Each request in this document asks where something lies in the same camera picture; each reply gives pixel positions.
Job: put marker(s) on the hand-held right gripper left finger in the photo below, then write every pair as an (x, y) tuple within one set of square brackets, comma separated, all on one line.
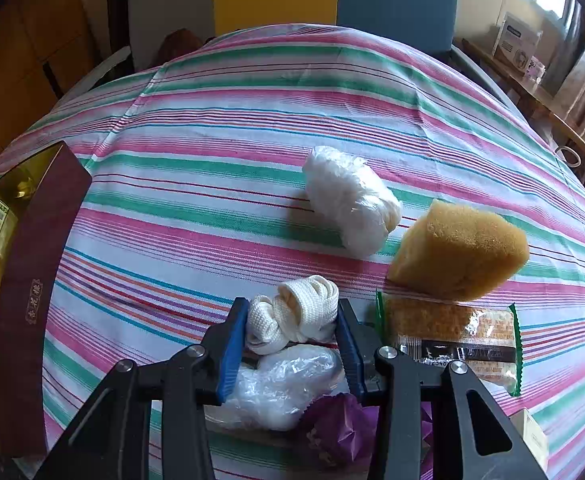
[(232, 355)]

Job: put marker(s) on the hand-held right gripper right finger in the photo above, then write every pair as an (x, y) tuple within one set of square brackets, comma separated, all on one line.
[(347, 355)]

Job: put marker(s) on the clear plastic bag bundle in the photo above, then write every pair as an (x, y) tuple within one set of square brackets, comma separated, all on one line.
[(282, 380)]

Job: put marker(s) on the yellow sponge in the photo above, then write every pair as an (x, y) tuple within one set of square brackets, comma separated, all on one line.
[(452, 250)]

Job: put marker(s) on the maroon gift box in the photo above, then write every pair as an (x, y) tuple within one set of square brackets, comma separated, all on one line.
[(27, 280)]

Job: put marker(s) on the purple packet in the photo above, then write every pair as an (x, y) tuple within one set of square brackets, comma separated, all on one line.
[(332, 425)]

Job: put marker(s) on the cracker packet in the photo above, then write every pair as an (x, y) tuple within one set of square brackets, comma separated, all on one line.
[(447, 320)]

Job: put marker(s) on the white plastic bag bundle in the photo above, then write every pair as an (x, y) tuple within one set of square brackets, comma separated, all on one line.
[(347, 195)]

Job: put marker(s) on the striped tablecloth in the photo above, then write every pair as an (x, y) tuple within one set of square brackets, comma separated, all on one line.
[(222, 160)]

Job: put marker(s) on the small beige box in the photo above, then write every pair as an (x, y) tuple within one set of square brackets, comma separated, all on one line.
[(530, 435)]

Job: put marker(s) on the wooden side table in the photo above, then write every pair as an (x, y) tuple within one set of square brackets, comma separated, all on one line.
[(512, 77)]

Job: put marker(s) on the small pink white box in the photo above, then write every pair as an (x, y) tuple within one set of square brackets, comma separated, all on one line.
[(535, 69)]

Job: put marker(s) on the white carton box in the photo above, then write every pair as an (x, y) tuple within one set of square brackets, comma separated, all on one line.
[(515, 42)]

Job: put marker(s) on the beige curtain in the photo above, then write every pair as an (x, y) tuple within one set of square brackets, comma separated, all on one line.
[(582, 85)]

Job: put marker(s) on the wooden cabinet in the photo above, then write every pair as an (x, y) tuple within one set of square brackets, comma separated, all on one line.
[(17, 50)]

